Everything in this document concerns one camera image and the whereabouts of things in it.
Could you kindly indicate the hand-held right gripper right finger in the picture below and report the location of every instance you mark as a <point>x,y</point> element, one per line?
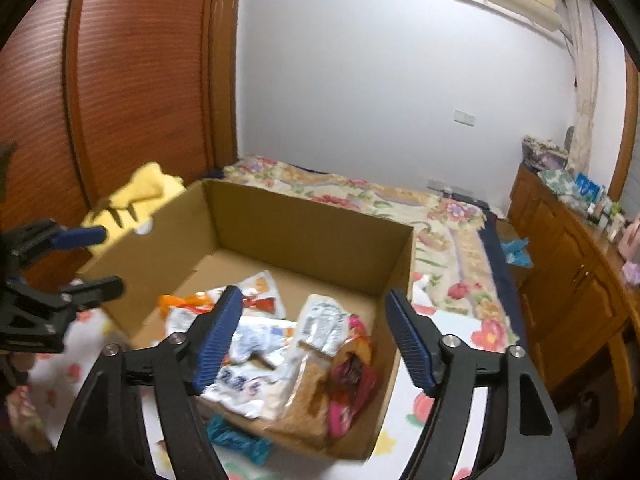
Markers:
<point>412,350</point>

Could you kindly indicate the shiny orange gold wrapper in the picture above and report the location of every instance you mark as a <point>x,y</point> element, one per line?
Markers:
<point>182,301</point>

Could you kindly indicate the blue box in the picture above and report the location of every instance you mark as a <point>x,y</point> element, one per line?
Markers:
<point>587,187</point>

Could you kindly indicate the clear packet of brown snacks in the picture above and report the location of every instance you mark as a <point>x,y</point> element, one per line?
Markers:
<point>320,330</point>

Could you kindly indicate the floral quilt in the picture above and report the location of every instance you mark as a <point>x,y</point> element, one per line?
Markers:
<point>450,240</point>

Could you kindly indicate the teal cloth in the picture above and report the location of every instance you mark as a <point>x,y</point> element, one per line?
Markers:
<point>517,252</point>

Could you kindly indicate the row of small bottles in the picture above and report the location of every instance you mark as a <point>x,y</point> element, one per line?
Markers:
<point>607,220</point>

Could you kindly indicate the purple cloth item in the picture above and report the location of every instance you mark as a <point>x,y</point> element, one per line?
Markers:
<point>632,272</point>

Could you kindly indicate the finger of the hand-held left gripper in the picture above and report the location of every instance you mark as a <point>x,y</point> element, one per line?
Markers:
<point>82,237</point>
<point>97,290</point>

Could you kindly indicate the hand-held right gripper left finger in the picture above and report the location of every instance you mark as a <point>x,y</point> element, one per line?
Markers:
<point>220,340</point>

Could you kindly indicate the yellow plush toy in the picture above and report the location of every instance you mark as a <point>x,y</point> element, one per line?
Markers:
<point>135,195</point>

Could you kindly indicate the beige curtain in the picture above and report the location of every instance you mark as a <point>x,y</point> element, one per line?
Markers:
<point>585,85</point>

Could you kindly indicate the brown cardboard box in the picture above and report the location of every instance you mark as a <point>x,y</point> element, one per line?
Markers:
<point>310,230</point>

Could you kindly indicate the pink container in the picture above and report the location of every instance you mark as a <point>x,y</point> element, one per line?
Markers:
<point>632,242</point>

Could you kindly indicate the pink snack packet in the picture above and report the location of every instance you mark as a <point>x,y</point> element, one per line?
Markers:
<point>350,395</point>

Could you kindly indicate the white red snack packet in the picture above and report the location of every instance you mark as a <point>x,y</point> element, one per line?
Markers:
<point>182,317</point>

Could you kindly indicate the white blue snack packet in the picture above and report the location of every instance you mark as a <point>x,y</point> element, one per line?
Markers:
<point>240,385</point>

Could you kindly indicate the green patterned cloth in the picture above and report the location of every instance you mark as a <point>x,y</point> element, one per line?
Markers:
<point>557,180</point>

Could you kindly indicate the clear pouch with orange top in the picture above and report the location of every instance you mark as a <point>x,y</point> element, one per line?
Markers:
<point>260,285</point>

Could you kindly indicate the teal snack packet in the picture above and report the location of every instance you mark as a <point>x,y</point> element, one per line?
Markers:
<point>235,437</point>

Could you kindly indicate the white wall socket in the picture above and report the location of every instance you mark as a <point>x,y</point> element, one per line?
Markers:
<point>464,116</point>

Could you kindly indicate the wooden wardrobe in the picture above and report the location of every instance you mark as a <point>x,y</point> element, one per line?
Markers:
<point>140,85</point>

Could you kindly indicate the floral storage bag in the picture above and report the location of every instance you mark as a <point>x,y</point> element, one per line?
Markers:
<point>542,152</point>

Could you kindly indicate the wooden dresser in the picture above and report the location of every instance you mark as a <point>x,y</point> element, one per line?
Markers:
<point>565,270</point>

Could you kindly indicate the strawberry printed blanket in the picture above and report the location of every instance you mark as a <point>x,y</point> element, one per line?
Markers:
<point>452,327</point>

